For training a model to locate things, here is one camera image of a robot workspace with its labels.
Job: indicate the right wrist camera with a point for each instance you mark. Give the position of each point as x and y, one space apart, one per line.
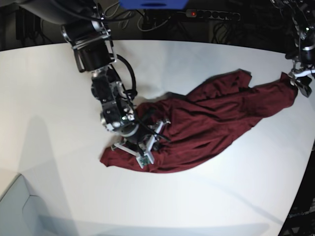
145 160

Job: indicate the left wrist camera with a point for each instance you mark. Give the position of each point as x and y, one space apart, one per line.
305 90

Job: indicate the black box on floor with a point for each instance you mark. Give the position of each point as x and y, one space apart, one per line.
27 25

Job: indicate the black power strip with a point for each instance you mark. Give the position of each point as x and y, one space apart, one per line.
213 15

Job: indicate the white bin corner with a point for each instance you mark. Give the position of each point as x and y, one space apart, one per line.
19 212

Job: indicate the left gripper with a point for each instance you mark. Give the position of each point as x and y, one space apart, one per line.
303 66

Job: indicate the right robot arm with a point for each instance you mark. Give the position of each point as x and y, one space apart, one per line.
85 27

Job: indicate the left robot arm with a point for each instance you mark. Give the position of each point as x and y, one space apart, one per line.
302 14

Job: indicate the dark red t-shirt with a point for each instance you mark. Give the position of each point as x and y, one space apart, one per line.
206 121

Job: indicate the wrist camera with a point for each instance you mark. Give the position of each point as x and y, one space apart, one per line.
145 160
305 90

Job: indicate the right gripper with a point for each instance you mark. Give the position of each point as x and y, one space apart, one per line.
141 139

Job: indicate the blue box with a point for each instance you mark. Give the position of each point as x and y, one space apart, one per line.
153 4

